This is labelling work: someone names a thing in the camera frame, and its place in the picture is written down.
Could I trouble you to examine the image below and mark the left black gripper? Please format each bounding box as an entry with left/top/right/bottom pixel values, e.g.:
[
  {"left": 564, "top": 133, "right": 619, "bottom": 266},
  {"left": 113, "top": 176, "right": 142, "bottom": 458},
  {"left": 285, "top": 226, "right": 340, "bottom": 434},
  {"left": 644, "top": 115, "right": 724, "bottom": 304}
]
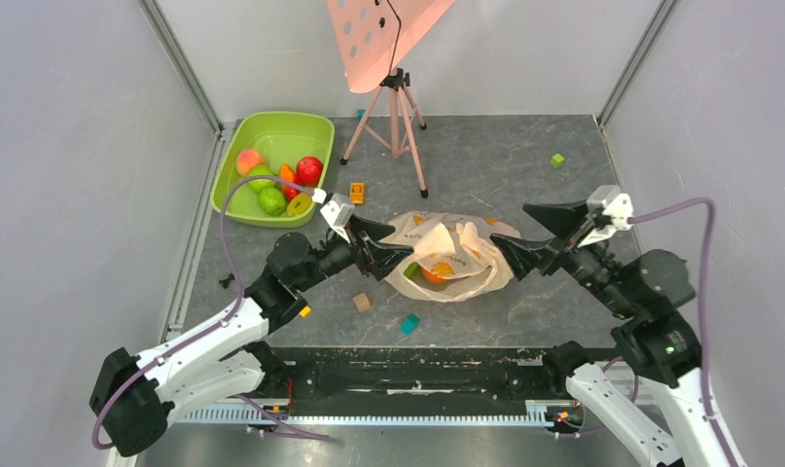
[{"left": 296, "top": 213, "right": 413, "bottom": 292}]

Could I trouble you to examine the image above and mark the translucent beige plastic bag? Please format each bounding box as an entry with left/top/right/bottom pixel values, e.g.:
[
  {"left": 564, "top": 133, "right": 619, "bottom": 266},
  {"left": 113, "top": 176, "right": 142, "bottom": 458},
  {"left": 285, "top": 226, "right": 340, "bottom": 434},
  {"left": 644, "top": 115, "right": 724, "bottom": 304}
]
[{"left": 383, "top": 211, "right": 520, "bottom": 303}]

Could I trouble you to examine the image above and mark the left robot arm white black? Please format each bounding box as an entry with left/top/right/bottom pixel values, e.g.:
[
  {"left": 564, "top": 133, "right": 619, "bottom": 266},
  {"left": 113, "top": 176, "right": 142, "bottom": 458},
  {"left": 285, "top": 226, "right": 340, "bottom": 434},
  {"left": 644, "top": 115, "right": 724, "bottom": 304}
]
[{"left": 89, "top": 215, "right": 413, "bottom": 457}]

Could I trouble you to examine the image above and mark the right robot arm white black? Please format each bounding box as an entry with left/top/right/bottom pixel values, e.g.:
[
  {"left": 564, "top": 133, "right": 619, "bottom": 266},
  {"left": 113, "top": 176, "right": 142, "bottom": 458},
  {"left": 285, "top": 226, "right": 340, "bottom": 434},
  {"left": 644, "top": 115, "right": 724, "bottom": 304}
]
[{"left": 491, "top": 194, "right": 743, "bottom": 466}]

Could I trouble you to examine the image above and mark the green fake fruit in bag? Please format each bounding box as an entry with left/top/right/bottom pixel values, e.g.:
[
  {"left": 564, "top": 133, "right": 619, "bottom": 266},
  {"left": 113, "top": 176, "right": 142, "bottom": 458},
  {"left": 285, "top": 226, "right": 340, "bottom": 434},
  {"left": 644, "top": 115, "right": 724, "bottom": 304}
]
[{"left": 404, "top": 263, "right": 420, "bottom": 278}]

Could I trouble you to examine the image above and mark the orange fake fruit in bag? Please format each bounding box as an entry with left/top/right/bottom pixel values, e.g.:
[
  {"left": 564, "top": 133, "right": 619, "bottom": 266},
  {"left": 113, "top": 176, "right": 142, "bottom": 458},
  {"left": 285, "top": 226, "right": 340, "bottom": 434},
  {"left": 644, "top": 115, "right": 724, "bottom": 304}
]
[{"left": 420, "top": 262, "right": 454, "bottom": 284}]

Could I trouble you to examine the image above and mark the yellow fake fruit slice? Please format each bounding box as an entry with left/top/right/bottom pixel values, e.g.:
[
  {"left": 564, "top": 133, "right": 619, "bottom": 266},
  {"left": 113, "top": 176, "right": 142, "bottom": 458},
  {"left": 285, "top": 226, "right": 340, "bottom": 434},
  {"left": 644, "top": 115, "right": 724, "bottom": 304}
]
[{"left": 286, "top": 193, "right": 314, "bottom": 218}]

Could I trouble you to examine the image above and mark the red fake apple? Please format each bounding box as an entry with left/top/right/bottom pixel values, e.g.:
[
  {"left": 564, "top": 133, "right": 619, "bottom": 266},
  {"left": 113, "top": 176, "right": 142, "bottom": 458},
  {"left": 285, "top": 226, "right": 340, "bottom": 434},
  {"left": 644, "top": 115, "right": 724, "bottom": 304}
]
[{"left": 295, "top": 156, "right": 324, "bottom": 187}]

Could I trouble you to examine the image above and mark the orange red fake fruit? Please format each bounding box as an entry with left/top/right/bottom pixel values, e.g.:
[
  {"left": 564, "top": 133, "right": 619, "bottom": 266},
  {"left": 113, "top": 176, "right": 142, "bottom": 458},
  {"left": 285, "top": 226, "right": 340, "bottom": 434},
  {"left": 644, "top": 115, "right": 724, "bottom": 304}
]
[{"left": 278, "top": 163, "right": 300, "bottom": 201}]

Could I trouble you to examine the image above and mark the green bumpy fake fruit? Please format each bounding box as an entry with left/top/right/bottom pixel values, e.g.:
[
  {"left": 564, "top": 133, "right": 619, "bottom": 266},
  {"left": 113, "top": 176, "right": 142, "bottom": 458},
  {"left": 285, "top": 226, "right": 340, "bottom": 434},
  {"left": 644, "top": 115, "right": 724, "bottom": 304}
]
[{"left": 258, "top": 187, "right": 288, "bottom": 217}]

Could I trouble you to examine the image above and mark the green fake apple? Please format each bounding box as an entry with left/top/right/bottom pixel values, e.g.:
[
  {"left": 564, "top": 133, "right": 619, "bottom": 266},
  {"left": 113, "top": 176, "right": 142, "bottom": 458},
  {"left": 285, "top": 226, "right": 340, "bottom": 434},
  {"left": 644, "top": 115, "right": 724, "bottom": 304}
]
[{"left": 246, "top": 164, "right": 277, "bottom": 195}]

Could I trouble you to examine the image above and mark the peach fake fruit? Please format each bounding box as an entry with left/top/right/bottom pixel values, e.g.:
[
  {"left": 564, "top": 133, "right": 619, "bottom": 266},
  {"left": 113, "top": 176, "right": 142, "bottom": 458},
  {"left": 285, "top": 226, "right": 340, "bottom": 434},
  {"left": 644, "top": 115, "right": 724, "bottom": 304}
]
[{"left": 235, "top": 149, "right": 268, "bottom": 177}]

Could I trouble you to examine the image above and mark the orange yellow toy brick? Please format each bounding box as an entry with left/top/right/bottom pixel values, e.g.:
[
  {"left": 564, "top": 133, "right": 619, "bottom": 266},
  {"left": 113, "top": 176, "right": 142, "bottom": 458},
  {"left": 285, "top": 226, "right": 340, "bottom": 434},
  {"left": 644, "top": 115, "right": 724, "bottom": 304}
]
[{"left": 349, "top": 182, "right": 365, "bottom": 205}]

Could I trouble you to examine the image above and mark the wooden cube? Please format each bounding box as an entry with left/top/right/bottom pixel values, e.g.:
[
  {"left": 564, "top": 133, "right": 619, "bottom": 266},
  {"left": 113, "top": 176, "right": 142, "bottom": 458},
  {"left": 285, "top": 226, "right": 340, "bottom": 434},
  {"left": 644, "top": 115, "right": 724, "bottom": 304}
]
[{"left": 353, "top": 293, "right": 372, "bottom": 313}]

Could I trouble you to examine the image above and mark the small green cube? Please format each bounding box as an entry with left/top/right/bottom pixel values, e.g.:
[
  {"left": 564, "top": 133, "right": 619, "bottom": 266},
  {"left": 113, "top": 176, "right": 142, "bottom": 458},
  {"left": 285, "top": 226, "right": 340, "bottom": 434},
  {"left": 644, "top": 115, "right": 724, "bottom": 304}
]
[{"left": 551, "top": 154, "right": 565, "bottom": 168}]

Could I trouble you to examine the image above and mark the teal block near front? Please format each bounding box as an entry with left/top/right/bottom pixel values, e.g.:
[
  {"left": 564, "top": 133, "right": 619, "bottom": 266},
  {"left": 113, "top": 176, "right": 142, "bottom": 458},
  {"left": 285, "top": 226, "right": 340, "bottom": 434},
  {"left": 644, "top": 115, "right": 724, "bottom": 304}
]
[{"left": 400, "top": 314, "right": 420, "bottom": 336}]

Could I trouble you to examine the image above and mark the pink tripod stand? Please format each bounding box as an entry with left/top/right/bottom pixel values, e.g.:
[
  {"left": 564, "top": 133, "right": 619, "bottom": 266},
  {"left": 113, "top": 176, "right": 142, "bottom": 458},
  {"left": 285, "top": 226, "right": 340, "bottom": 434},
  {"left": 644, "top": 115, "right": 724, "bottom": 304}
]
[{"left": 339, "top": 67, "right": 429, "bottom": 199}]

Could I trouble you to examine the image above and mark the green plastic tub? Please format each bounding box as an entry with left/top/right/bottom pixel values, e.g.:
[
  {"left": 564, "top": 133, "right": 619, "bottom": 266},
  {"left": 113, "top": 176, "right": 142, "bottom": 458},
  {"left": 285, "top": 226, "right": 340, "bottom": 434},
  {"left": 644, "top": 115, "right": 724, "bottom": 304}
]
[{"left": 210, "top": 111, "right": 336, "bottom": 229}]

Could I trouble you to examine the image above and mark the small black bolt piece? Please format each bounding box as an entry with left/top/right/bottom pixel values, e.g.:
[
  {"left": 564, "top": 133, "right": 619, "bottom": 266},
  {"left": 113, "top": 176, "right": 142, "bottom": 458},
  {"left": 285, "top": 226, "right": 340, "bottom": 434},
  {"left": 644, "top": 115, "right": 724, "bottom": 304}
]
[{"left": 218, "top": 273, "right": 235, "bottom": 289}]

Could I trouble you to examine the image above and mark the pink perforated board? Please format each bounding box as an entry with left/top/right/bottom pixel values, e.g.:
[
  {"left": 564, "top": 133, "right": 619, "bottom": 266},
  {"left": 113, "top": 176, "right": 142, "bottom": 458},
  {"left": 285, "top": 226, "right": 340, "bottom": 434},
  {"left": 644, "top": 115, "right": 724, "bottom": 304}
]
[{"left": 326, "top": 0, "right": 454, "bottom": 94}]

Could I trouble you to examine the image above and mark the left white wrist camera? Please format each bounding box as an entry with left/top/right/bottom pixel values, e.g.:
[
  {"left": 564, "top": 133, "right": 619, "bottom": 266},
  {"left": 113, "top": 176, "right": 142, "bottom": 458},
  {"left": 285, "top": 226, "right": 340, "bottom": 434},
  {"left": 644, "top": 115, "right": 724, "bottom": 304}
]
[{"left": 311, "top": 188, "right": 355, "bottom": 243}]

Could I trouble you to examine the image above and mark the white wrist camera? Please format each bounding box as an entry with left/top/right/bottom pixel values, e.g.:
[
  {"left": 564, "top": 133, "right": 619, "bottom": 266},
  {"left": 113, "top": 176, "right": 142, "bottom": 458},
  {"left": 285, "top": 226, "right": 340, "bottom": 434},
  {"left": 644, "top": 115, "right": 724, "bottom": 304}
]
[
  {"left": 311, "top": 188, "right": 355, "bottom": 243},
  {"left": 577, "top": 185, "right": 633, "bottom": 248}
]

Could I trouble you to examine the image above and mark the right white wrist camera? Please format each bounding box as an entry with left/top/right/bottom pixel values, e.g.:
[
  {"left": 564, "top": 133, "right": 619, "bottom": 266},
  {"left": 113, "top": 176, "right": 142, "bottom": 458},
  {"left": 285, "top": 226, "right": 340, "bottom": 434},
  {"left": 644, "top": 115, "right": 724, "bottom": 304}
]
[{"left": 577, "top": 185, "right": 633, "bottom": 248}]

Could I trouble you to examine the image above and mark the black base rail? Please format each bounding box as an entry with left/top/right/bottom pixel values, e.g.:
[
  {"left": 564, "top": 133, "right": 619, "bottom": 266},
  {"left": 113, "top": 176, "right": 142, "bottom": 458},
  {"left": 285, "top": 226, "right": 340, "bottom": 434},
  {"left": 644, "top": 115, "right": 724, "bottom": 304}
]
[{"left": 249, "top": 347, "right": 572, "bottom": 418}]

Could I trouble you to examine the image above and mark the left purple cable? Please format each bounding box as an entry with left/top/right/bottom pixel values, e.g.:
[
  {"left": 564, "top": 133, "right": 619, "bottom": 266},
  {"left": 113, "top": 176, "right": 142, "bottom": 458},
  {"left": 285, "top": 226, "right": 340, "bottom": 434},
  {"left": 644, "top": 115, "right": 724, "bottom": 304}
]
[{"left": 90, "top": 175, "right": 332, "bottom": 451}]

